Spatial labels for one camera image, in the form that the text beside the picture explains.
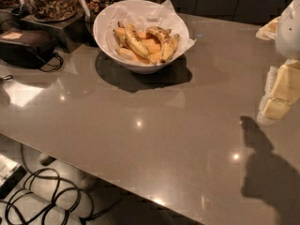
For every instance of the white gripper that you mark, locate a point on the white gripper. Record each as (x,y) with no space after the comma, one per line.
(289,32)

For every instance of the spotted banana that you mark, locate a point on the spotted banana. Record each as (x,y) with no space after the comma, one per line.
(168,42)
(135,43)

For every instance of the white paper bowl liner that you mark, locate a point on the white paper bowl liner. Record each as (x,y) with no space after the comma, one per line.
(144,14)

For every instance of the white ceramic bowl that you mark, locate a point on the white ceramic bowl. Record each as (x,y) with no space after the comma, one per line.
(137,67)

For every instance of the orange banana pieces pile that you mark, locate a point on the orange banana pieces pile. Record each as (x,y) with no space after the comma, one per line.
(123,50)

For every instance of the black display stand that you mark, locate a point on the black display stand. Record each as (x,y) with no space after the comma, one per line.
(69,34)

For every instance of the tray of nuts centre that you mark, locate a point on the tray of nuts centre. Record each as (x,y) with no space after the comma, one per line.
(50,11)

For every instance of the black card terminal device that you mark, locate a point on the black card terminal device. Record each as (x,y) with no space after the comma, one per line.
(27,48)

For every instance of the box on floor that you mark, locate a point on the box on floor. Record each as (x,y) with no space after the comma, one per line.
(11,173)

